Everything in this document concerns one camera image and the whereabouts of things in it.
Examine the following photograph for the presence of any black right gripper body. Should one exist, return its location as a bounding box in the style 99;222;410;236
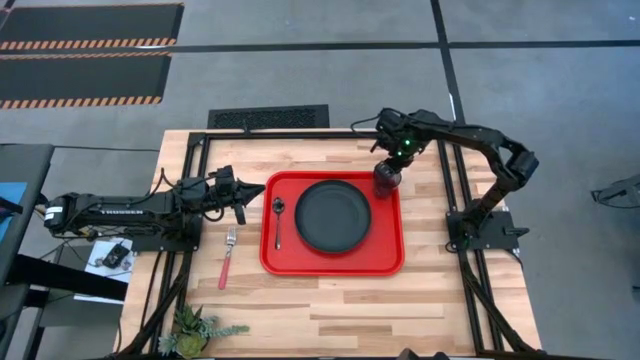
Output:
372;107;434;169

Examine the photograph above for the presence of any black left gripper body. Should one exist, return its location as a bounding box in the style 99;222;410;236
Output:
205;165;247;227

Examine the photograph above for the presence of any blue glass cup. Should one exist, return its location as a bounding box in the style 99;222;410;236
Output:
372;160;404;200

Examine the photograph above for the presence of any dark metal spoon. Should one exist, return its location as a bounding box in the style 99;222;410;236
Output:
271;196;286;251

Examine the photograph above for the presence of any fork with red handle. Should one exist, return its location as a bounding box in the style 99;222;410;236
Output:
217;225;238;291

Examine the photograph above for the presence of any black round plate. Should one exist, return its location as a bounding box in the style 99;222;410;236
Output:
293;179;373;255

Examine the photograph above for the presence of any red plastic tray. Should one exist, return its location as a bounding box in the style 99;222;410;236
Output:
258;170;406;278

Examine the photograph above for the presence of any black floor vent grate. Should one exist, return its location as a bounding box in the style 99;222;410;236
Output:
207;103;331;130

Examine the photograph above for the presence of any black handheld controller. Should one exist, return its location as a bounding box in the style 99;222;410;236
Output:
101;242;132;269

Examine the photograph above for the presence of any white paper sheet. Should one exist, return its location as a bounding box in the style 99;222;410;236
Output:
73;238;135;305

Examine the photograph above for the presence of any green succulent plant in pot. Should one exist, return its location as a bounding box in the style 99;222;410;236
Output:
157;303;251;360

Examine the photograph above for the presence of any black floor mat striped edge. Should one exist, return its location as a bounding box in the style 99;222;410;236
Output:
0;2;186;52
0;52;174;111

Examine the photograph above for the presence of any black desk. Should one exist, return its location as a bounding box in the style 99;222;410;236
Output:
0;143;56;321

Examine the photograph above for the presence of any blue desk pad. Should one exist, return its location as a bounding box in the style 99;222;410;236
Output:
0;181;29;242

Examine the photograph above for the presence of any grey floor stand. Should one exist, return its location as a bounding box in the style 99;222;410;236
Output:
590;172;640;207

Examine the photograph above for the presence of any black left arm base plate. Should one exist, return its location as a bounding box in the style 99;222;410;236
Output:
130;233;202;253

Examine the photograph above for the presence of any black aluminium table frame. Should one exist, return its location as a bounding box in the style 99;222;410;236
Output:
117;130;539;357

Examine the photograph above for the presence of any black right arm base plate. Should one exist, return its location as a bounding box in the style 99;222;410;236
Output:
446;209;530;251

